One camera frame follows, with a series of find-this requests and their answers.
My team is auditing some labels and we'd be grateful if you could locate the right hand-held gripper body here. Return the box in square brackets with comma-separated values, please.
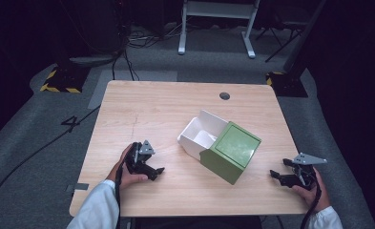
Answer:
[289, 152, 328, 192]

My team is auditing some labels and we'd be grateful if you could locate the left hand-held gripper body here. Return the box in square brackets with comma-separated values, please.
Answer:
[124, 139, 156, 176]

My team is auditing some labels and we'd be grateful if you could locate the green box sleeve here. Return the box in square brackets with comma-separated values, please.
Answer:
[198, 120, 262, 186]

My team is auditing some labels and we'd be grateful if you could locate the white box drawer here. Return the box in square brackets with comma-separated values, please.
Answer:
[177, 109, 230, 162]

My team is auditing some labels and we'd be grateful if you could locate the person's left hand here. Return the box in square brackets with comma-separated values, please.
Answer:
[106, 142, 149, 192]

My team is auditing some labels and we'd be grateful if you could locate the person's right hand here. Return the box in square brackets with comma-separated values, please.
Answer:
[291, 167, 331, 214]

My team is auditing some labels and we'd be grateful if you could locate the grey tape piece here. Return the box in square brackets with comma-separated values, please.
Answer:
[73, 182, 91, 192]

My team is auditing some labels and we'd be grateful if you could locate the black stand base striped edge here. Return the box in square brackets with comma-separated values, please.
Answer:
[265, 71, 309, 98]
[39, 64, 92, 94]

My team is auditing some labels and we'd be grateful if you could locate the dark round equipment stand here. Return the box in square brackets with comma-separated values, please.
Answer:
[68, 0, 130, 69]

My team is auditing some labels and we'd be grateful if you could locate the grey slanted metal pole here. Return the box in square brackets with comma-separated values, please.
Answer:
[282, 0, 328, 74]

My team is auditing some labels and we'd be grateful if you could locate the black folding stand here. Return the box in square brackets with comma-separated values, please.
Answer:
[255, 17, 307, 64]

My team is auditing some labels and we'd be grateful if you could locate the right hand-held gripper black cable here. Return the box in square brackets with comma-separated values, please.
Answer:
[299, 173, 323, 229]

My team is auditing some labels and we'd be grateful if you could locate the hand-held gripper black cable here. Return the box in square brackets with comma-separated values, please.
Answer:
[114, 160, 126, 229]
[299, 173, 323, 229]

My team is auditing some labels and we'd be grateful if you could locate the left hand-held gripper black cable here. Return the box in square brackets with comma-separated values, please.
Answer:
[114, 160, 126, 229]

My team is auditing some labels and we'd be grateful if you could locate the long black floor cable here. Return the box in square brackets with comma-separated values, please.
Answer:
[0, 104, 102, 218]

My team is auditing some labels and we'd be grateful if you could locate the bundle of floor cables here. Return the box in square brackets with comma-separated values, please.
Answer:
[127, 23, 183, 50]

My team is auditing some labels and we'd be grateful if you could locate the white metal table frame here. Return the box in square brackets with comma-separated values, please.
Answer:
[177, 0, 261, 60]

